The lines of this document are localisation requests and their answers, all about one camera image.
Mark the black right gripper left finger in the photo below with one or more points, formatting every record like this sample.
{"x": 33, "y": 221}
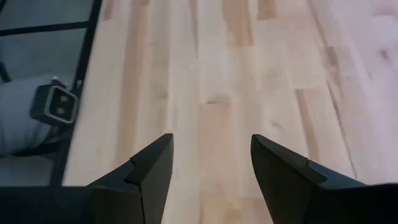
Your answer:
{"x": 124, "y": 199}

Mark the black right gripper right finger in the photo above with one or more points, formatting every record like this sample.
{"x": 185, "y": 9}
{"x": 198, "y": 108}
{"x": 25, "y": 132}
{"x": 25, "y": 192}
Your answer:
{"x": 295, "y": 199}

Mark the black rounded camera box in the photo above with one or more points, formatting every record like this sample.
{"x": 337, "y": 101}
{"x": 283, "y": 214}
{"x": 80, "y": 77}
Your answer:
{"x": 56, "y": 104}

